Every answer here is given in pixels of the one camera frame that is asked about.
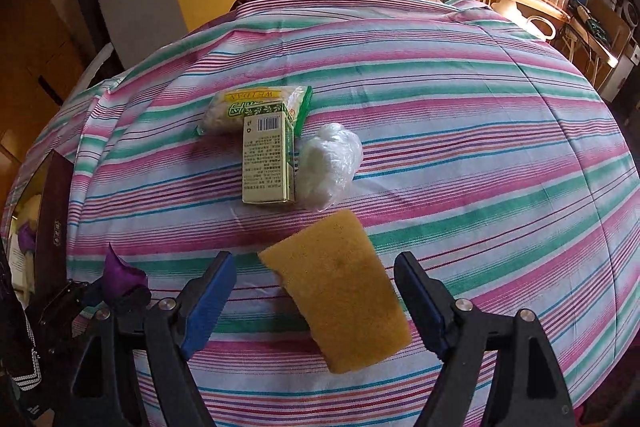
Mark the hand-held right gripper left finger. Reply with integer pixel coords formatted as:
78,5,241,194
70,251,238,427

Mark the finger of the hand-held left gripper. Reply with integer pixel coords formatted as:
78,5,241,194
40,279,151,333

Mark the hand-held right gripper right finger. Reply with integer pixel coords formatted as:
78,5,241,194
393,252,576,427

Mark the yellow sponge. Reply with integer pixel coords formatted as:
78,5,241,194
257,208,413,375

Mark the dark brown box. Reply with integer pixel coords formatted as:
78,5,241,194
2,151,75,308

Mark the large clear plastic wrap ball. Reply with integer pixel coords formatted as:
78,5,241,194
296,123,364,214

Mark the green carton box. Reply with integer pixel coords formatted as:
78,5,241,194
242,101,299,206

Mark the striped bed sheet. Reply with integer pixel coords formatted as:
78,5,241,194
0,0,633,427

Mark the yellow snack packet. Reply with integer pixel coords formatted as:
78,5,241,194
197,85,313,138

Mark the wooden wardrobe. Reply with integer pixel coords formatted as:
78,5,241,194
0,0,96,168

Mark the cardboard box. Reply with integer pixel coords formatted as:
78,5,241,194
585,0,632,58

